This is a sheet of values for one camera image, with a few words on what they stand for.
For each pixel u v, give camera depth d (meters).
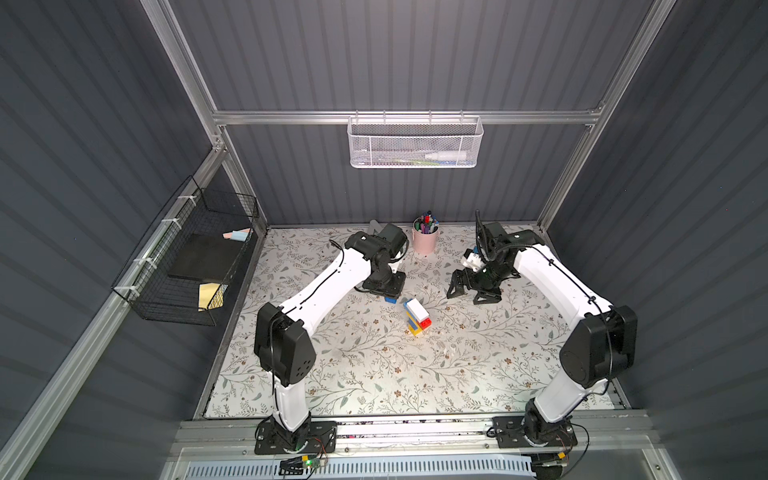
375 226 1.21
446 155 0.89
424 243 1.08
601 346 0.45
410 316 0.85
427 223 1.04
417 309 0.83
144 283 0.62
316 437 0.74
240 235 0.82
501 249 0.61
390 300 0.81
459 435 0.75
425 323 0.82
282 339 0.45
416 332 0.91
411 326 0.88
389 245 0.64
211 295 0.61
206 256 0.73
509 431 0.74
